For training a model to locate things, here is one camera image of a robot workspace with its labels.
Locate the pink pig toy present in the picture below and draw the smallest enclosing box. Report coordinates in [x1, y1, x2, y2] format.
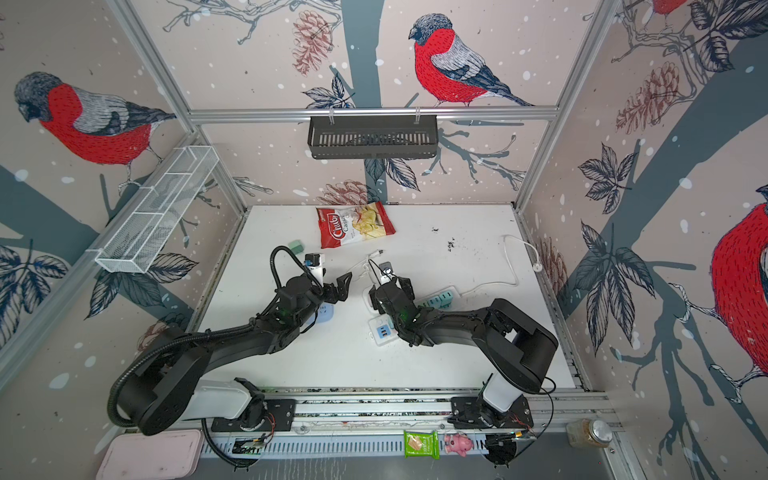
[443, 432, 474, 458]

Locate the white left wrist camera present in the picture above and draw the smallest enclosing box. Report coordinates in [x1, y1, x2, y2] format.
[304, 253, 325, 284]

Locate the green snack packet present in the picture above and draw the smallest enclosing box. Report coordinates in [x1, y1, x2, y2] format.
[403, 431, 441, 460]

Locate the pink tray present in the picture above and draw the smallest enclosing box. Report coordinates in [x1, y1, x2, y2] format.
[96, 429, 204, 480]

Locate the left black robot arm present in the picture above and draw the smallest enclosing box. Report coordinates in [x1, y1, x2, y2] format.
[106, 245, 352, 436]

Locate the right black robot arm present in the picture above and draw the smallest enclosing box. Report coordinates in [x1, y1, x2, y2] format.
[369, 276, 559, 429]

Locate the long white power strip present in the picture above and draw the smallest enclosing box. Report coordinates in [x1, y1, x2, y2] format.
[367, 284, 461, 346]

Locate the black wall basket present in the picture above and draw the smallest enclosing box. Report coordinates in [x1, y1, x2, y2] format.
[307, 115, 439, 160]

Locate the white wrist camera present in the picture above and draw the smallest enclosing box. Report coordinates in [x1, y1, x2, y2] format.
[375, 262, 398, 285]
[304, 253, 325, 284]

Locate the white socket cable with plug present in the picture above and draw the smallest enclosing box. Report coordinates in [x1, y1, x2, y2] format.
[344, 249, 385, 283]

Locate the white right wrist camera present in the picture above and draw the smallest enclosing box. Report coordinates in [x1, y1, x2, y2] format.
[375, 262, 398, 285]

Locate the white square power socket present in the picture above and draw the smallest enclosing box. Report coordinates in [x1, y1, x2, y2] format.
[363, 287, 377, 311]

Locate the glass jar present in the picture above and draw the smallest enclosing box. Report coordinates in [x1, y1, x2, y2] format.
[566, 419, 613, 448]

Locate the light green charger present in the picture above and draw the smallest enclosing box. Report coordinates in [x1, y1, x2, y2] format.
[288, 240, 304, 254]

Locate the red chips bag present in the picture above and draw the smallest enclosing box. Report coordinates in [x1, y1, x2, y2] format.
[316, 202, 396, 249]

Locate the white wire shelf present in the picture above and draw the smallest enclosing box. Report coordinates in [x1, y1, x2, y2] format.
[95, 145, 219, 273]

